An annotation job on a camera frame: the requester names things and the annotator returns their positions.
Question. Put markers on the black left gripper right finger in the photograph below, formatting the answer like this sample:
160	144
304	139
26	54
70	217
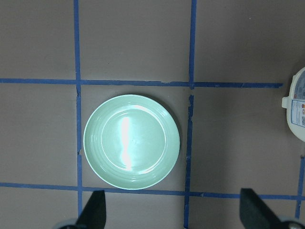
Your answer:
255	214

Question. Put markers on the brown paper table mat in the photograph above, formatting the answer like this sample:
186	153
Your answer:
220	67

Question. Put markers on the light green ceramic plate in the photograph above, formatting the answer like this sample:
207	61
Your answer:
131	142

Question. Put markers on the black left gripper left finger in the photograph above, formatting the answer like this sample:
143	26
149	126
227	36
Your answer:
93	215

